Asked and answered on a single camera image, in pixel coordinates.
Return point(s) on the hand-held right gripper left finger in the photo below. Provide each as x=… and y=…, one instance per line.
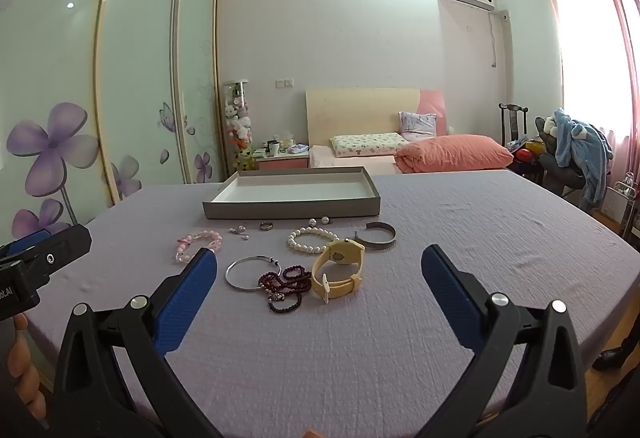
x=185, y=308

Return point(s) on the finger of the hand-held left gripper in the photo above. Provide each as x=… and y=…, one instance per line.
x=55, y=250

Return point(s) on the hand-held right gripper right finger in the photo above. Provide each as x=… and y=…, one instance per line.
x=450, y=298

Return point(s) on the thin silver bangle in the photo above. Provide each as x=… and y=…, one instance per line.
x=228, y=279

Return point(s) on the small silver charm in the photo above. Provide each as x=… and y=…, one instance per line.
x=240, y=231

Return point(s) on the yellow wrist watch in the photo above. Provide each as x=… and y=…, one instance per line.
x=342, y=253

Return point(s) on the grey cardboard tray box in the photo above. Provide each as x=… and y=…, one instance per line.
x=295, y=193

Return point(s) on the person's left hand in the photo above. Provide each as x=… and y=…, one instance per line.
x=22, y=368

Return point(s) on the folded coral quilt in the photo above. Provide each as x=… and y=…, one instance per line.
x=450, y=153

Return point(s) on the small lilac pillow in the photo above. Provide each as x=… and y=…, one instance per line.
x=417, y=125

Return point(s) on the pink white nightstand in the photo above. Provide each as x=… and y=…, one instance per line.
x=282, y=162

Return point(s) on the patterned flat pillow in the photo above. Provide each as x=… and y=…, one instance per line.
x=365, y=144

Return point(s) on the white mug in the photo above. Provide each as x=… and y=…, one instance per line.
x=274, y=148

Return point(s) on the dark wooden chair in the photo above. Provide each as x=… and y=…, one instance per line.
x=512, y=123

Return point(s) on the plush toy display column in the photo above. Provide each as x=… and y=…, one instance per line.
x=237, y=123

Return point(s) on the blue white box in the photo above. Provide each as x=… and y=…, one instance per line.
x=298, y=148

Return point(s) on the floral glass door wardrobe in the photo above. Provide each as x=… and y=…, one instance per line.
x=130, y=68

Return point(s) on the blue plush garment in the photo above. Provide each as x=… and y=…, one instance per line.
x=580, y=143

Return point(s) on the pink bed with headboard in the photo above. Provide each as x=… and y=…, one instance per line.
x=360, y=113

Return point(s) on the pink curtain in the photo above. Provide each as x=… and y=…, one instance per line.
x=627, y=68

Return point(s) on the white wall socket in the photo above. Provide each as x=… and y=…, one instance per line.
x=283, y=83

